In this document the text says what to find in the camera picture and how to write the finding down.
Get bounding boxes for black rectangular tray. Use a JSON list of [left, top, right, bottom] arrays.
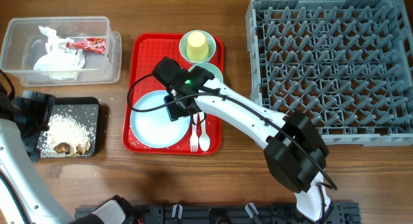
[[36, 97, 99, 157]]

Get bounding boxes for green bowl under cup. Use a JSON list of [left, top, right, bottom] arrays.
[[179, 30, 216, 65]]

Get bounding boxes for red serving tray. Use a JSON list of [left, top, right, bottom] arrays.
[[123, 34, 223, 156]]

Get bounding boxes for white plastic spoon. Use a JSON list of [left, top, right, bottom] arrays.
[[199, 112, 210, 152]]

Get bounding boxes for white napkin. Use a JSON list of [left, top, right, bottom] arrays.
[[34, 26, 85, 81]]

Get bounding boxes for light blue round plate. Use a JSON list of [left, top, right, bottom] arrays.
[[130, 107, 190, 148]]

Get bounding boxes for food scraps and rice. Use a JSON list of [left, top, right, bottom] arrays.
[[37, 114, 96, 158]]

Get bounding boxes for grey dishwasher rack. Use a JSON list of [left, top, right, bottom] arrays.
[[245, 0, 412, 147]]

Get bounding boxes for white plastic fork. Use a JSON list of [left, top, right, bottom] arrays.
[[190, 114, 199, 152]]

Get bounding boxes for clear plastic waste bin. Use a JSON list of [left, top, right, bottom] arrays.
[[1, 16, 122, 87]]

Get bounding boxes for red snack wrapper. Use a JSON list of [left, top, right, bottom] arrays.
[[66, 37, 106, 54]]

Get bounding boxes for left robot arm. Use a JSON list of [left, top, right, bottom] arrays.
[[1, 87, 145, 223]]

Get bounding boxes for green bowl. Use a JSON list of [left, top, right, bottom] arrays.
[[179, 30, 216, 65], [188, 63, 224, 82]]

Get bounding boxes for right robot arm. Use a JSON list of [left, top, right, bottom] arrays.
[[151, 57, 337, 222]]

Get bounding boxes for yellow plastic cup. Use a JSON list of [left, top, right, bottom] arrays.
[[186, 31, 209, 62]]

